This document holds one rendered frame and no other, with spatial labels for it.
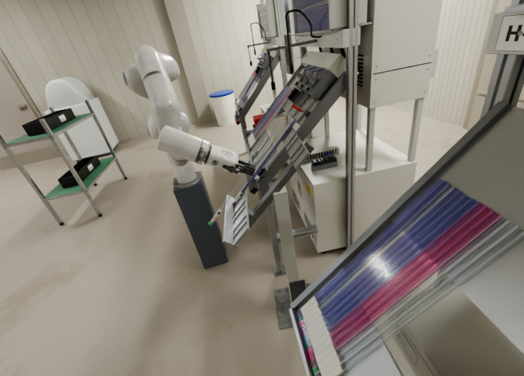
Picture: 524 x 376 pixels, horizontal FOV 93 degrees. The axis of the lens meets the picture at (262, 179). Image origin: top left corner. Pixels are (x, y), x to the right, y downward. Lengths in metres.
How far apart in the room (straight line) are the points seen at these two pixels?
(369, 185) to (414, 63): 0.68
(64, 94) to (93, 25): 1.33
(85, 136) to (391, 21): 4.81
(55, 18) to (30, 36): 0.52
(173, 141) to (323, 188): 0.96
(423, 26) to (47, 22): 5.52
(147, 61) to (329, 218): 1.29
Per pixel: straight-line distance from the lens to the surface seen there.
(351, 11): 1.30
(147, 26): 5.63
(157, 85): 0.96
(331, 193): 1.57
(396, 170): 1.71
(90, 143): 5.34
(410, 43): 1.50
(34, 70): 6.16
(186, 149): 0.85
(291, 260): 1.34
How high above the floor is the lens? 1.42
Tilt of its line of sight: 29 degrees down
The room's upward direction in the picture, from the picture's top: 11 degrees counter-clockwise
